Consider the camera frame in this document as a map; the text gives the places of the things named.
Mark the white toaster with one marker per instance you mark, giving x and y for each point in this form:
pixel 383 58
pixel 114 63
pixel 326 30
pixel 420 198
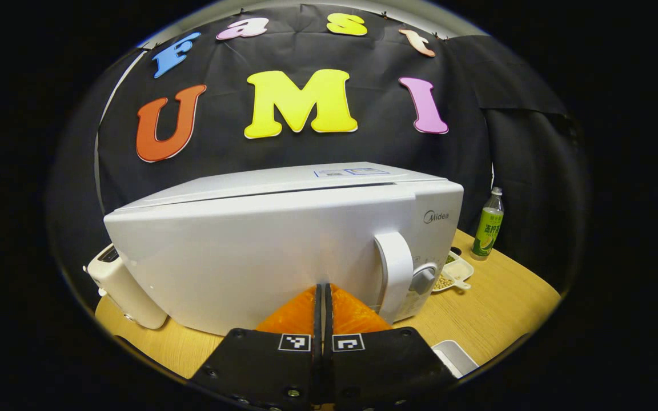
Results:
pixel 129 297

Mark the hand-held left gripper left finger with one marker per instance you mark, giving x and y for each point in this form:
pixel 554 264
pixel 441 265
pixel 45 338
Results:
pixel 272 365

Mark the white divided dish with beans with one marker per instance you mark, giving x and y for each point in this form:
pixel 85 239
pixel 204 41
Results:
pixel 459 271

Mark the black backdrop cloth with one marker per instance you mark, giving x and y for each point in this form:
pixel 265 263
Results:
pixel 477 142

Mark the white rectangular tray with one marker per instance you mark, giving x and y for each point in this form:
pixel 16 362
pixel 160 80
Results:
pixel 454 357

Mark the white microwave oven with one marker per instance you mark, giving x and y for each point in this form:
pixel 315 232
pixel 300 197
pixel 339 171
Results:
pixel 249 257

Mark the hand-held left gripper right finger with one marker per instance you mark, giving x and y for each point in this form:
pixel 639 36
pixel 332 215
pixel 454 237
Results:
pixel 374 365

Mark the green label drink bottle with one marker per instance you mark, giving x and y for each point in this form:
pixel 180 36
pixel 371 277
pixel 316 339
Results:
pixel 487 228

